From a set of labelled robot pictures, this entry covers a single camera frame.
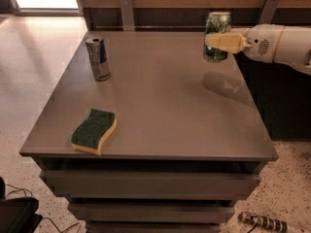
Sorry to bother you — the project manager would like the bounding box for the upper grey drawer front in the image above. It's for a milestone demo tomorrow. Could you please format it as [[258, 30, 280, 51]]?
[[41, 170, 259, 200]]

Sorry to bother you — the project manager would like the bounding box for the grey drawer cabinet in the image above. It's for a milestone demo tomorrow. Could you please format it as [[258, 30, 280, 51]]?
[[21, 32, 277, 233]]

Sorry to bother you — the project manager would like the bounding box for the left metal wall bracket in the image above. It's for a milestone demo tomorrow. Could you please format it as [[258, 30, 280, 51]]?
[[120, 0, 135, 31]]

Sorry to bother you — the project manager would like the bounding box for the grey drawer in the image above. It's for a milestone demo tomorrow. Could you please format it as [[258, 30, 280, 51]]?
[[41, 170, 259, 200], [68, 203, 234, 224]]

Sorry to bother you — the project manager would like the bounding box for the green soda can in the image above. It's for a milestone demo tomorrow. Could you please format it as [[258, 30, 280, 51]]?
[[203, 12, 231, 62]]

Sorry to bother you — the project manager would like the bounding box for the blue silver energy drink can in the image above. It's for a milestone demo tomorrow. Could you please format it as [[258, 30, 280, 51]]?
[[86, 35, 110, 82]]

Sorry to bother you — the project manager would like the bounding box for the lower grey drawer front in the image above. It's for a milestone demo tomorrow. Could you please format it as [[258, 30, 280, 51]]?
[[68, 203, 234, 224]]

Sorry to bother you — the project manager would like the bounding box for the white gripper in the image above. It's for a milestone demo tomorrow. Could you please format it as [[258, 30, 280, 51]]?
[[205, 24, 284, 63]]

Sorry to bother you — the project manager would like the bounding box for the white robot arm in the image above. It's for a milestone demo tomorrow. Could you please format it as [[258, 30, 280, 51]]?
[[205, 24, 311, 75]]

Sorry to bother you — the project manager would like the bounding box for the green yellow sponge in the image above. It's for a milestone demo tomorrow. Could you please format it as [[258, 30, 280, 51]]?
[[71, 109, 117, 155]]

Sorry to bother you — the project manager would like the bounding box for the black cable on floor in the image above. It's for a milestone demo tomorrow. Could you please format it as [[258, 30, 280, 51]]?
[[4, 183, 82, 233]]

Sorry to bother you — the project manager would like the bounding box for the black box at bottom left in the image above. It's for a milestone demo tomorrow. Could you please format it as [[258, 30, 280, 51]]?
[[0, 178, 43, 233]]

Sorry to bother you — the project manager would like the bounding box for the black power strip on floor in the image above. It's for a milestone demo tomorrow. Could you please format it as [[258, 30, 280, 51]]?
[[238, 212, 288, 233]]

